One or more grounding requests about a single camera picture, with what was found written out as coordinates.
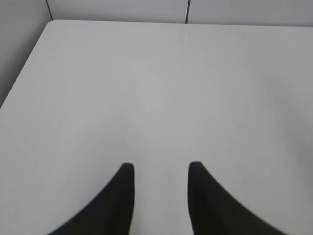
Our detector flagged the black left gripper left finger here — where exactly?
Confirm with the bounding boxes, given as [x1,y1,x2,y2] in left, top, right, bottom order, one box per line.
[51,163,134,235]

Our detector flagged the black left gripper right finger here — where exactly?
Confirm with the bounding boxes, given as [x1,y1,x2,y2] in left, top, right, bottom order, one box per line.
[188,162,283,235]

